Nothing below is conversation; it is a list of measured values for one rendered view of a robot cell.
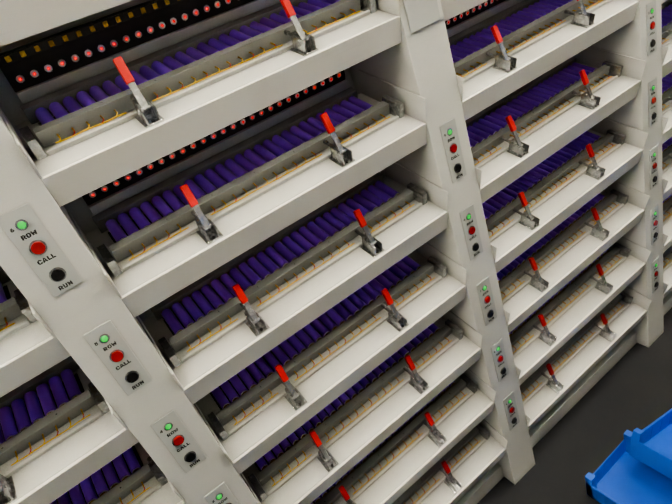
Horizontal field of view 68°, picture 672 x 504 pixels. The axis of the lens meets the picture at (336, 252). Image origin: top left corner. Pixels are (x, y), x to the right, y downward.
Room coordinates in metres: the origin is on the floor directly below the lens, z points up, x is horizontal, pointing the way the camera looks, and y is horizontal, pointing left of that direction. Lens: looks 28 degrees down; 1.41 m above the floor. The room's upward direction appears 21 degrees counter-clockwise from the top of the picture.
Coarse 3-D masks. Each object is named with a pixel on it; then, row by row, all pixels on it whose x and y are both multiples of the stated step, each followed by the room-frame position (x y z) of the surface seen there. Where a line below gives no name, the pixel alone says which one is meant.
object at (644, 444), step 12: (660, 420) 0.85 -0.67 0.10; (636, 432) 0.80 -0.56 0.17; (648, 432) 0.83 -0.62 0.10; (660, 432) 0.85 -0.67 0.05; (636, 444) 0.79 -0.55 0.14; (648, 444) 0.81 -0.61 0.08; (660, 444) 0.81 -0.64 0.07; (636, 456) 0.78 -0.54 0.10; (648, 456) 0.76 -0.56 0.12; (660, 456) 0.73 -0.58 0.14; (660, 468) 0.72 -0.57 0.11
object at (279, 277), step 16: (384, 208) 0.91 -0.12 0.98; (400, 208) 0.92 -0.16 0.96; (352, 224) 0.89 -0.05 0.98; (368, 224) 0.89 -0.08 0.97; (336, 240) 0.86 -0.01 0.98; (304, 256) 0.84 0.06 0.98; (320, 256) 0.84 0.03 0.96; (288, 272) 0.81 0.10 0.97; (256, 288) 0.79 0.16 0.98; (272, 288) 0.80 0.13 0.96; (224, 304) 0.77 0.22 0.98; (208, 320) 0.75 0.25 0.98; (224, 320) 0.76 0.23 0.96; (176, 336) 0.73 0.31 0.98; (192, 336) 0.73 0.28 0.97
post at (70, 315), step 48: (0, 144) 0.64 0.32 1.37; (0, 192) 0.63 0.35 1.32; (48, 192) 0.64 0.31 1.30; (0, 240) 0.61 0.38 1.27; (96, 288) 0.64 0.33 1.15; (144, 336) 0.64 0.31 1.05; (96, 384) 0.61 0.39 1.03; (144, 432) 0.61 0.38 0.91; (192, 432) 0.64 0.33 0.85; (192, 480) 0.62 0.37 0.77; (240, 480) 0.64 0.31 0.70
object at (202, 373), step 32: (416, 192) 0.93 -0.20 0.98; (448, 192) 0.88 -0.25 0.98; (384, 224) 0.90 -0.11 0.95; (416, 224) 0.88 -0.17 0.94; (352, 256) 0.84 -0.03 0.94; (384, 256) 0.82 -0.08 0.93; (320, 288) 0.78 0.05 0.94; (352, 288) 0.79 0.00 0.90; (160, 320) 0.80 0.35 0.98; (288, 320) 0.73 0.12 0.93; (160, 352) 0.69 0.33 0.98; (224, 352) 0.70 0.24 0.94; (256, 352) 0.71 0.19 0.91; (192, 384) 0.65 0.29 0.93
